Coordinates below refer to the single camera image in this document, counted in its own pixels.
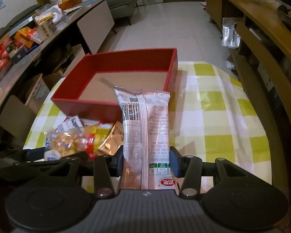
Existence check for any open cardboard box under counter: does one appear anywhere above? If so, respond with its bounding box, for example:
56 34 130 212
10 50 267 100
42 44 85 90

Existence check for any wooden shelf unit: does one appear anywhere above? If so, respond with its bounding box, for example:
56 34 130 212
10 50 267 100
206 0 291 196

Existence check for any clear waffle cookie packet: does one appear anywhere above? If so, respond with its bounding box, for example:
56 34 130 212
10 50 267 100
44 128 88 161

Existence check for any red yellow snack bag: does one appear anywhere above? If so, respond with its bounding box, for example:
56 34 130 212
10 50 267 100
83 123 113 161

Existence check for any golden brown snack packet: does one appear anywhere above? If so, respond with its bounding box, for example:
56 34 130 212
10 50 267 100
95 121 124 156

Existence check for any white Kaprens wafer packet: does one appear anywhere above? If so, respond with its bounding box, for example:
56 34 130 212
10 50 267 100
55 116 83 133

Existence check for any beige chair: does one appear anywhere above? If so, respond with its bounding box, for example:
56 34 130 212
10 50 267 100
0 95 36 142

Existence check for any white plastic bag on counter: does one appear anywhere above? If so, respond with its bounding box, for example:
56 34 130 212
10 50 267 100
35 5 63 24

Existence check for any green checkered tablecloth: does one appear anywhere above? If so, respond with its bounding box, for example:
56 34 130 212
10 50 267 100
23 61 272 195

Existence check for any white pink snack packet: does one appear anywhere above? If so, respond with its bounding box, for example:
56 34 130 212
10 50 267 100
114 87 179 192

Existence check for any white carton box on counter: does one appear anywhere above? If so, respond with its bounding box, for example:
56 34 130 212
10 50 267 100
36 19 56 41

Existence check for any red cardboard box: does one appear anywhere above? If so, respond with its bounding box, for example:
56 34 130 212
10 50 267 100
51 48 178 123

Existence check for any long grey counter table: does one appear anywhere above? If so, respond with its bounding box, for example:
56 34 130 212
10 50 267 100
0 0 115 124

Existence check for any silver foil bag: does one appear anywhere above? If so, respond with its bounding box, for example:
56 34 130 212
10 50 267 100
222 17 241 49

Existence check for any orange box on counter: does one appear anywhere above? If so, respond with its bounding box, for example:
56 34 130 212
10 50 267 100
14 26 36 48

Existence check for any grey green sofa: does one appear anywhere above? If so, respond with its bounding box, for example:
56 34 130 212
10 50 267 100
106 0 138 25

